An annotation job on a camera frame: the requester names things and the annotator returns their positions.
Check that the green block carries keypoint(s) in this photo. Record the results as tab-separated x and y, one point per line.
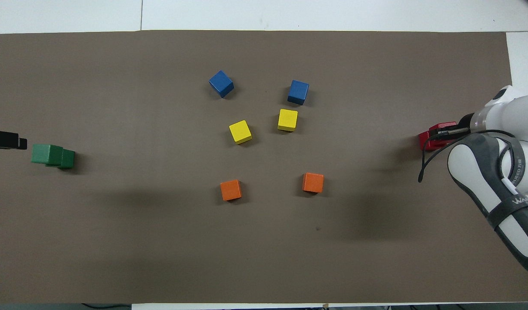
68	159
44	154

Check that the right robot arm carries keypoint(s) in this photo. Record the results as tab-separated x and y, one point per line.
483	181

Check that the yellow block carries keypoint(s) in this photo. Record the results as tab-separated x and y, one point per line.
288	119
240	131

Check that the blue block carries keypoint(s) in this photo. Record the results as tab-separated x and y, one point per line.
221	82
298	91

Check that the orange block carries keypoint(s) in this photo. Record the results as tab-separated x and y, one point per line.
313	182
230	190

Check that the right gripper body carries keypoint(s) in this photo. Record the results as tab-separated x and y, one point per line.
465	122

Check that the red block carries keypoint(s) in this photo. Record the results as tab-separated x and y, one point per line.
424	141
441	125

